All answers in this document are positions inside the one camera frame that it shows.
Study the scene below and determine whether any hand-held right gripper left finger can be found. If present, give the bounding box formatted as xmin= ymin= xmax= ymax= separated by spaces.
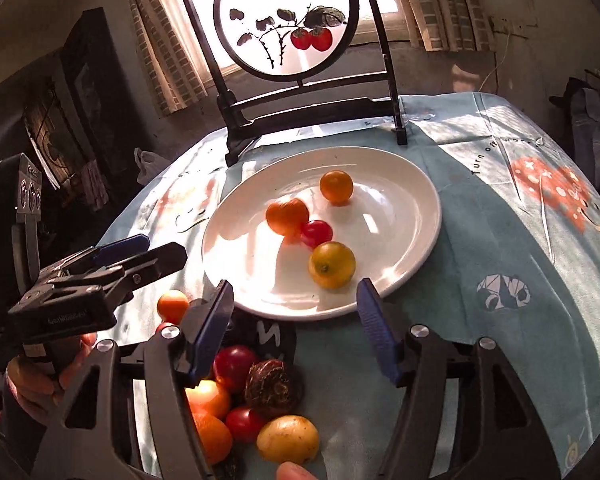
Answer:
xmin=27 ymin=280 xmax=236 ymax=480

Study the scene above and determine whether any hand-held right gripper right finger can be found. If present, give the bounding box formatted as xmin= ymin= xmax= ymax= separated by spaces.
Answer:
xmin=356 ymin=277 xmax=563 ymax=480

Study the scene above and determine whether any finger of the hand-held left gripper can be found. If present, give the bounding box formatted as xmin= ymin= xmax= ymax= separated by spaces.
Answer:
xmin=37 ymin=234 xmax=151 ymax=286
xmin=55 ymin=242 xmax=188 ymax=311

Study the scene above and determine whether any dark red tomato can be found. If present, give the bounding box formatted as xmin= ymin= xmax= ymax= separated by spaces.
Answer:
xmin=213 ymin=345 xmax=259 ymax=395

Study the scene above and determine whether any orange cherry tomato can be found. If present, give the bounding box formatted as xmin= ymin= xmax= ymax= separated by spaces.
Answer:
xmin=265 ymin=197 xmax=310 ymax=237
xmin=157 ymin=290 xmax=190 ymax=325
xmin=319 ymin=170 xmax=354 ymax=206

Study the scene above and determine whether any mandarin orange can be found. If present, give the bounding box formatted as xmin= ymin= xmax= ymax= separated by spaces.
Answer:
xmin=192 ymin=410 xmax=234 ymax=466
xmin=185 ymin=379 xmax=232 ymax=421

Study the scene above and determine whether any dark brown water chestnut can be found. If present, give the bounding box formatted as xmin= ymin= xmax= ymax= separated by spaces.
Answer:
xmin=212 ymin=452 xmax=241 ymax=480
xmin=243 ymin=359 xmax=305 ymax=418

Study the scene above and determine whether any white round plate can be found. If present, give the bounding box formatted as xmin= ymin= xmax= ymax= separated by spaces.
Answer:
xmin=201 ymin=146 xmax=442 ymax=322

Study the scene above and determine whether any yellow cherry tomato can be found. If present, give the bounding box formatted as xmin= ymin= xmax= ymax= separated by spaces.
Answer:
xmin=308 ymin=241 xmax=357 ymax=290
xmin=256 ymin=414 xmax=321 ymax=465

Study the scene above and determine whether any person's left hand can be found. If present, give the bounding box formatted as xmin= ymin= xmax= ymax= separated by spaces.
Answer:
xmin=7 ymin=332 xmax=98 ymax=423

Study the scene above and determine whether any person's right hand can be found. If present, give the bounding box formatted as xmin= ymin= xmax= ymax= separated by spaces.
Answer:
xmin=276 ymin=462 xmax=322 ymax=480

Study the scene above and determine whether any hanging pale cloth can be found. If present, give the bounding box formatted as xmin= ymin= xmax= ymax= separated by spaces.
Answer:
xmin=79 ymin=160 xmax=112 ymax=212

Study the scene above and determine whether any white plastic bag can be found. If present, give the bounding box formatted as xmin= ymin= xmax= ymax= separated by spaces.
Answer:
xmin=135 ymin=147 xmax=173 ymax=186

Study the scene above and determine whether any light blue printed tablecloth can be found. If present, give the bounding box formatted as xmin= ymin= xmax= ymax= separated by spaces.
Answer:
xmin=97 ymin=91 xmax=600 ymax=480

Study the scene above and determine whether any checked beige curtain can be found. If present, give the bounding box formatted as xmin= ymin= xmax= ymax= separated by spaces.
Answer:
xmin=387 ymin=0 xmax=496 ymax=53
xmin=115 ymin=0 xmax=216 ymax=118

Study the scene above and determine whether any dark framed painted table screen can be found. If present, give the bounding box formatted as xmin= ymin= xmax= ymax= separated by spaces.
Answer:
xmin=178 ymin=0 xmax=410 ymax=168

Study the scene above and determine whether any dark cloth pile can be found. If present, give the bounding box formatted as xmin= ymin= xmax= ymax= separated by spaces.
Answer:
xmin=550 ymin=67 xmax=600 ymax=186

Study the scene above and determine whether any white power cable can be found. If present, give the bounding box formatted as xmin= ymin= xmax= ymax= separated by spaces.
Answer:
xmin=480 ymin=30 xmax=512 ymax=92

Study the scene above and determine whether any wall power outlet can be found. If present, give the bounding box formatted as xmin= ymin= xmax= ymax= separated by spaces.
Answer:
xmin=490 ymin=15 xmax=538 ymax=37

